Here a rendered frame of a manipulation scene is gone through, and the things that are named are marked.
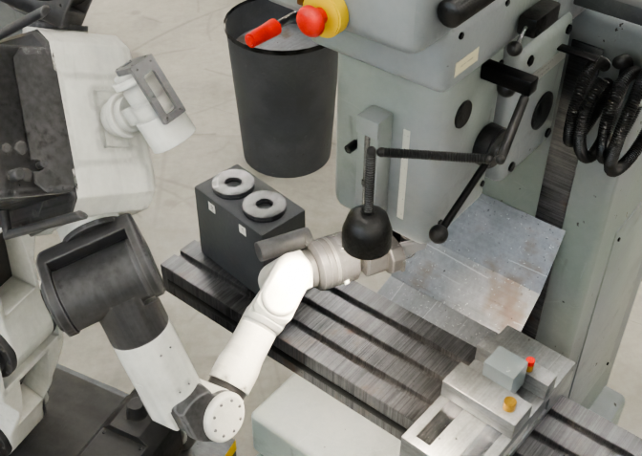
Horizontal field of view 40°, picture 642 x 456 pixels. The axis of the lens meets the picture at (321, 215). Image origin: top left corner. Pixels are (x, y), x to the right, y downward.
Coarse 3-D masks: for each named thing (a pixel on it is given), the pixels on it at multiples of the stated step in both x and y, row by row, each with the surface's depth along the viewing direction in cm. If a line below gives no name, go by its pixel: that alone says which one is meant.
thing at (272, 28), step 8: (288, 16) 120; (264, 24) 117; (272, 24) 118; (280, 24) 119; (288, 24) 120; (256, 32) 116; (264, 32) 116; (272, 32) 117; (280, 32) 119; (248, 40) 116; (256, 40) 116; (264, 40) 117
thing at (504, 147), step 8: (520, 96) 128; (520, 104) 125; (520, 112) 124; (512, 120) 122; (520, 120) 123; (512, 128) 121; (504, 136) 120; (512, 136) 120; (504, 144) 118; (504, 152) 117; (496, 160) 116; (504, 160) 116
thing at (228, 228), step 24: (240, 168) 192; (216, 192) 184; (240, 192) 184; (264, 192) 184; (216, 216) 186; (240, 216) 180; (264, 216) 178; (288, 216) 180; (216, 240) 191; (240, 240) 183; (240, 264) 188; (264, 264) 181
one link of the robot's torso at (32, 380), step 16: (48, 352) 177; (32, 368) 184; (48, 368) 181; (0, 384) 166; (16, 384) 171; (32, 384) 189; (48, 384) 185; (0, 400) 169; (16, 400) 174; (32, 400) 189; (0, 416) 183; (16, 416) 179; (32, 416) 192; (0, 432) 186; (16, 432) 188; (0, 448) 189
